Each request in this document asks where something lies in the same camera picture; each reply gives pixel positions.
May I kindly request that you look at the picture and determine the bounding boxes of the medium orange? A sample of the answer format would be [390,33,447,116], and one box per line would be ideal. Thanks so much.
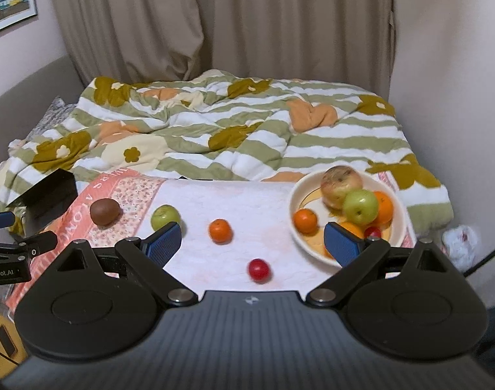
[339,221,365,240]

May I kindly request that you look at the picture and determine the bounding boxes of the pink floral table cloth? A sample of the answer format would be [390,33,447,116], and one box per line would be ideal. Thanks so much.
[5,167,419,314]

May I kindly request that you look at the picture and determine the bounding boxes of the black box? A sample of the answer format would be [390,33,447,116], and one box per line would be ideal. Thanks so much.
[9,169,78,241]

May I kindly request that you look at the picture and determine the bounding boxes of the beige curtain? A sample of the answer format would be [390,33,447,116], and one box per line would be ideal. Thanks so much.
[53,0,395,96]

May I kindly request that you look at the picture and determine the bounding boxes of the large blemished apple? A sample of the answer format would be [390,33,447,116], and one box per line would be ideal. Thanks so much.
[320,165,363,210]

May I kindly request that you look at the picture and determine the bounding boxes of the cream bowl with duck print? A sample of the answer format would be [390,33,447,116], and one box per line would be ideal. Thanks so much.
[288,171,415,268]

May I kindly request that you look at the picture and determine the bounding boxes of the red plum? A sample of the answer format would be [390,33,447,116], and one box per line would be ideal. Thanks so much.
[247,259,271,283]
[364,226,382,239]

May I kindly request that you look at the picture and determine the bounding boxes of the white plastic bag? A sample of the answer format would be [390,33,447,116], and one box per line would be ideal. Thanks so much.
[441,226,478,273]

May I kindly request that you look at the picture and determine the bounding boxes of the black cable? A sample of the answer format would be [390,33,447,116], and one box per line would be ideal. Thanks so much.
[462,238,495,279]

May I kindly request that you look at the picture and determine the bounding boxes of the grey sofa backrest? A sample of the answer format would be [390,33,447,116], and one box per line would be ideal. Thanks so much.
[0,57,85,163]

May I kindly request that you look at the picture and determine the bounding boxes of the brown kiwi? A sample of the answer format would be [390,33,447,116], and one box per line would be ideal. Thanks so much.
[89,198,121,227]

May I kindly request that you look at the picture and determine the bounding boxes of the red plum front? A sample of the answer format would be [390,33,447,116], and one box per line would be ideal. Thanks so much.
[364,226,382,239]

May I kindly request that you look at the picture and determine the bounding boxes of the green apple front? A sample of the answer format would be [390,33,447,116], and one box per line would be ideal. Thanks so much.
[342,189,379,226]

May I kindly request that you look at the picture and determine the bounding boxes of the large orange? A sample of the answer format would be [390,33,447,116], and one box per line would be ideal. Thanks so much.
[374,191,394,226]

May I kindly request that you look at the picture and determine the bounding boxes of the patterned grey pillow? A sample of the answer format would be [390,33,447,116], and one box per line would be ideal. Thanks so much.
[26,96,77,141]

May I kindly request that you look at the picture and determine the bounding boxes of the green apple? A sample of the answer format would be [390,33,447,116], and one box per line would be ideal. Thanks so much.
[151,204,182,231]
[342,189,379,226]

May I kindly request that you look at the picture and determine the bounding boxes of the striped floral duvet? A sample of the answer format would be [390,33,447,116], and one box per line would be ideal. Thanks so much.
[0,70,454,235]

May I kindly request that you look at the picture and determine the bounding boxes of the small mandarin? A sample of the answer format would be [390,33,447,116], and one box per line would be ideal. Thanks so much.
[292,209,318,235]
[208,218,234,245]

